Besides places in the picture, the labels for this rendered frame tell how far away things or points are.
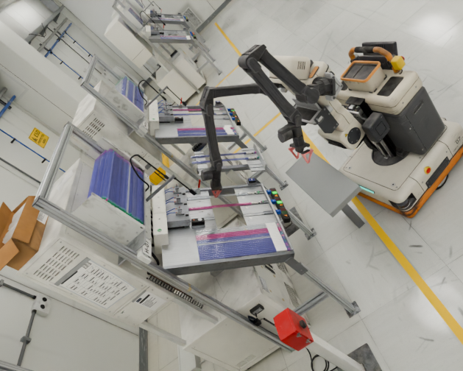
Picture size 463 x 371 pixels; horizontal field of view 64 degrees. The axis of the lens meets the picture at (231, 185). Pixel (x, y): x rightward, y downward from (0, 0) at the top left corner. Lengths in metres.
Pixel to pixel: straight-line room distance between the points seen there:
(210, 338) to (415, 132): 1.78
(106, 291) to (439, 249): 1.95
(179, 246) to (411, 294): 1.41
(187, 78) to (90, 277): 5.14
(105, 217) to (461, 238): 2.03
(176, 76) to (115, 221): 5.01
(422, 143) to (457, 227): 0.55
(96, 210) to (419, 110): 1.89
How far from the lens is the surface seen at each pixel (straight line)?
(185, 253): 2.07
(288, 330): 1.86
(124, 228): 1.93
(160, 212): 2.23
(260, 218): 2.31
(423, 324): 2.47
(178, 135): 3.20
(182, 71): 6.68
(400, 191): 2.58
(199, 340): 2.51
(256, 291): 2.29
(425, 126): 2.58
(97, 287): 2.06
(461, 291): 2.48
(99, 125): 3.13
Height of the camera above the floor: 2.23
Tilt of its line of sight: 32 degrees down
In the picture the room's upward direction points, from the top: 49 degrees counter-clockwise
